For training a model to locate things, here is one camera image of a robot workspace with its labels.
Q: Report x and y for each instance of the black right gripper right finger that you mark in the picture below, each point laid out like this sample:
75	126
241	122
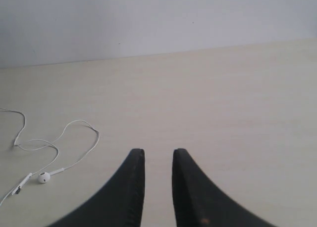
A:
198	202

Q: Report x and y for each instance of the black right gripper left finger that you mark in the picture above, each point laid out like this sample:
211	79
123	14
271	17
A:
119	203

